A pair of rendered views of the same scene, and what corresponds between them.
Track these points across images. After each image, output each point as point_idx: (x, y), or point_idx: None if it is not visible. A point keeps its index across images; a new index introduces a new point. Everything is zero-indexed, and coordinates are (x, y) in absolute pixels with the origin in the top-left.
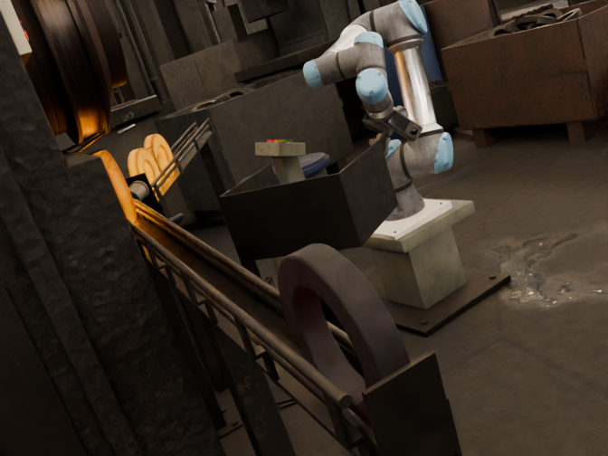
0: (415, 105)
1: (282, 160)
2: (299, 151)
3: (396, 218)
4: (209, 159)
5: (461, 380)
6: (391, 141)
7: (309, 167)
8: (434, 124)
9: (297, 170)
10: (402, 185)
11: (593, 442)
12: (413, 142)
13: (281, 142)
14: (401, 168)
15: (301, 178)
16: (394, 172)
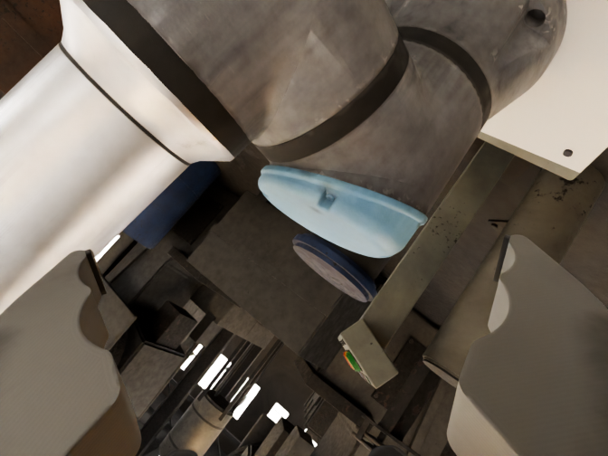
0: (29, 213)
1: (385, 344)
2: (364, 337)
3: (562, 6)
4: (412, 408)
5: None
6: (279, 203)
7: (332, 260)
8: (65, 37)
9: (384, 306)
10: (440, 54)
11: None
12: (242, 99)
13: (365, 376)
14: (398, 92)
15: (390, 289)
16: (420, 115)
